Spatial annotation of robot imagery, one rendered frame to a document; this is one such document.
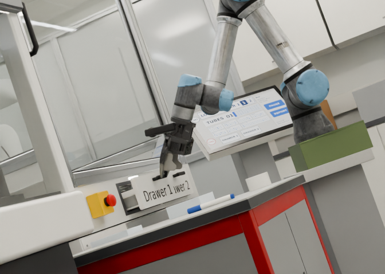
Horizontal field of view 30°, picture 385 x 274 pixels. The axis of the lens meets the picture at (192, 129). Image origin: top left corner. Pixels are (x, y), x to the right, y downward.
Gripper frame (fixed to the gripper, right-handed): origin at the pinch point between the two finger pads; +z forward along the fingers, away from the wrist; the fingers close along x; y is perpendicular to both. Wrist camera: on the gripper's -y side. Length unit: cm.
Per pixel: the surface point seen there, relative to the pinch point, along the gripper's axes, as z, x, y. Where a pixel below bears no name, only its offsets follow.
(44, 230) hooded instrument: -2, -101, 16
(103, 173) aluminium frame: 2.1, -19.8, -12.7
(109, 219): 14.0, -26.7, -3.9
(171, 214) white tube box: 4.8, -31.3, 17.5
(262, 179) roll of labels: -12.1, -24.0, 40.3
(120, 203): 10.9, -15.7, -6.1
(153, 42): -41, 163, -87
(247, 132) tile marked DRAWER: -11, 92, 2
